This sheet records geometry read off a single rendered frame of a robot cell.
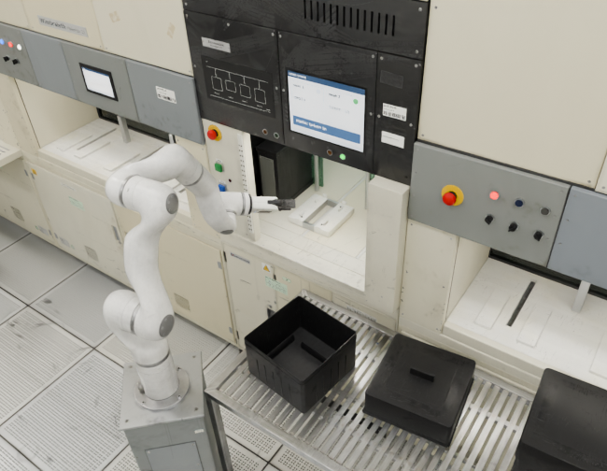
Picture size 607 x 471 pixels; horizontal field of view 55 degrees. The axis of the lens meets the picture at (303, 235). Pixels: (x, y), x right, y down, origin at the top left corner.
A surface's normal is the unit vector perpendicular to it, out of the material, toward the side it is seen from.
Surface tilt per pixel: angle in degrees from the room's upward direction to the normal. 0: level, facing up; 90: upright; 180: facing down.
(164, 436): 90
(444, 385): 0
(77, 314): 0
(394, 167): 90
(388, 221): 90
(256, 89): 90
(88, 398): 0
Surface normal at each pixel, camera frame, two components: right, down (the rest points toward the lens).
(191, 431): 0.18, 0.61
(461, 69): -0.57, 0.53
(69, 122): 0.82, 0.33
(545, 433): -0.04, -0.78
